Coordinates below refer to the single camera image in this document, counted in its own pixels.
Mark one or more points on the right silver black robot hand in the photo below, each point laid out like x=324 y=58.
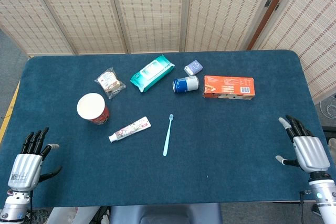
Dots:
x=311 y=153

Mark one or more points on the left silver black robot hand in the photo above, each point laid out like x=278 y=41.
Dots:
x=25 y=171

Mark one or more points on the white floral toothpaste tube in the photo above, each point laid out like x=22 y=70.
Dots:
x=131 y=129

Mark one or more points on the light blue toothbrush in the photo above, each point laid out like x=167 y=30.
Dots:
x=167 y=140

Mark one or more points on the yellow floor tape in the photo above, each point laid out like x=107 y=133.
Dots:
x=8 y=119

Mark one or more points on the black wheeled stand base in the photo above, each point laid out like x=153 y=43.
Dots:
x=314 y=209

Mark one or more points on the white plastic bag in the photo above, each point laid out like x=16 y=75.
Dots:
x=65 y=214

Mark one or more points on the red noodle paper cup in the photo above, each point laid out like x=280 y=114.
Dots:
x=90 y=106

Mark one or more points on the blue felt table mat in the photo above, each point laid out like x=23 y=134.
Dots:
x=210 y=142

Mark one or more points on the orange biscuit box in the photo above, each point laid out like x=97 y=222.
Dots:
x=228 y=86

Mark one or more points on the snack in clear wrapper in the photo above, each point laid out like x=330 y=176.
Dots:
x=109 y=82

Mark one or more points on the beige bamboo folding screen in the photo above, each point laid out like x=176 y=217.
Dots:
x=149 y=11
x=312 y=24

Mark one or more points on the blue white drink can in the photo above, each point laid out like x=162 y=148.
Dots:
x=186 y=84

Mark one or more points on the small purple tissue pack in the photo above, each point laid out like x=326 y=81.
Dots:
x=193 y=67

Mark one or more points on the blue grey robot chest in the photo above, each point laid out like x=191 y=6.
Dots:
x=165 y=213

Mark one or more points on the dark metal hinge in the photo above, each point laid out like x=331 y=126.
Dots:
x=267 y=3
x=277 y=7

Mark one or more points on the teal wet wipes pack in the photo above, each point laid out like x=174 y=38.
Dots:
x=151 y=73

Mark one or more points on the brown wooden post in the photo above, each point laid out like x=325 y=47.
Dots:
x=273 y=11

